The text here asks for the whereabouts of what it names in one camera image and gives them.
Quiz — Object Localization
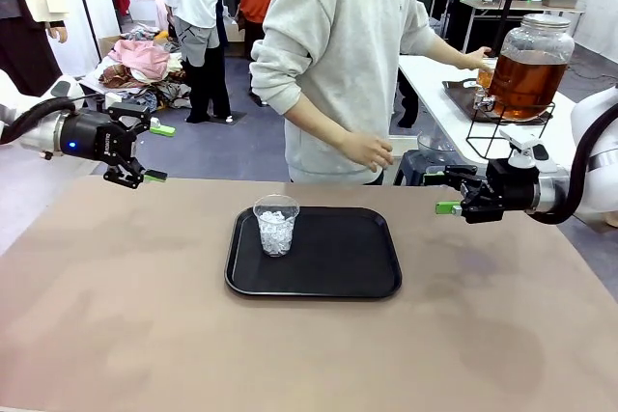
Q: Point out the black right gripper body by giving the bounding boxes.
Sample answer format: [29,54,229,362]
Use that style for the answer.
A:
[485,158,540,213]

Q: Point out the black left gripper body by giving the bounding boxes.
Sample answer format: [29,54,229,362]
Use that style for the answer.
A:
[60,110,129,165]

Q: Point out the iced clear plastic cup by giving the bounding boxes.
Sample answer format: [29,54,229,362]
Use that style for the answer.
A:
[252,194,301,259]

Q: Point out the person's left forearm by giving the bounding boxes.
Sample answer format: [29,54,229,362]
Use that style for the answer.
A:
[424,38,467,70]

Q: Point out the person's right hand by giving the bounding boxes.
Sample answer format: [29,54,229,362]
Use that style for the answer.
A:
[345,130,395,173]

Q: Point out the person's left hand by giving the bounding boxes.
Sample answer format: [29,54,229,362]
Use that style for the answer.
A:
[461,46,492,73]

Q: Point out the clear plastic ice bowl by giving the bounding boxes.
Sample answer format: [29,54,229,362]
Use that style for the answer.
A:
[417,129,460,152]

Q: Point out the blue grey plastic stool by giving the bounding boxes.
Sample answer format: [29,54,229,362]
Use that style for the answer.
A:
[393,149,448,186]

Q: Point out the pile of mixed clothes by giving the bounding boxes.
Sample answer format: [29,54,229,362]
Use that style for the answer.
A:
[79,25,194,112]

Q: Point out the brown cardboard box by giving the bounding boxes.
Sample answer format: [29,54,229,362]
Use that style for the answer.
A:
[98,35,122,59]

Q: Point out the dark brown tray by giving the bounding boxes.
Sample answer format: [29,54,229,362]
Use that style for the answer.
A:
[442,78,556,126]

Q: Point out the white side table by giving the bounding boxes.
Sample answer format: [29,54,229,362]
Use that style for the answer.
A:
[398,54,580,167]

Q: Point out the black floor stand base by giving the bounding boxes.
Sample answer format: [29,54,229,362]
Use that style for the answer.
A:
[185,110,247,126]

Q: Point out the glass tea dispenser jar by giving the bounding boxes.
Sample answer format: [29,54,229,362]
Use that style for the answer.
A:
[475,14,576,122]

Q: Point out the black rack pole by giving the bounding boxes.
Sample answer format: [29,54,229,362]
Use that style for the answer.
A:
[70,0,105,64]

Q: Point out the black plastic serving tray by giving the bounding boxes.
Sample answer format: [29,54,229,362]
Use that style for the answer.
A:
[224,206,404,301]

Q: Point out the person in grey sweatshirt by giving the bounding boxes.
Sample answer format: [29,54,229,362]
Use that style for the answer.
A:
[249,0,453,186]

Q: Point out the wooden workbench with robots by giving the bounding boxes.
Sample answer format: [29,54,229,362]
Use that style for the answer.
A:
[434,0,588,54]

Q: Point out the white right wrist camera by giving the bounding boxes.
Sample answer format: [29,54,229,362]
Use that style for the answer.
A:
[499,126,551,172]

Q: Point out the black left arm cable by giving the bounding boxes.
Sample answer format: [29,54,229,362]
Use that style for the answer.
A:
[0,96,81,146]

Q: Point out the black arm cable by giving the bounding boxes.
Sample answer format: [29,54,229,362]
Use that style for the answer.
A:
[528,102,618,226]
[0,96,81,146]

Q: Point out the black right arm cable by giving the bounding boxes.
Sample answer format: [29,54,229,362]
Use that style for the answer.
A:
[528,102,618,226]

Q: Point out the black wire dispenser stand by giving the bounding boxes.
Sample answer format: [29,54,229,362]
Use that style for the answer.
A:
[465,93,556,160]

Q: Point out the black vertical post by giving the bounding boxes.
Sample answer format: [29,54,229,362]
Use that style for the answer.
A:
[492,0,537,59]

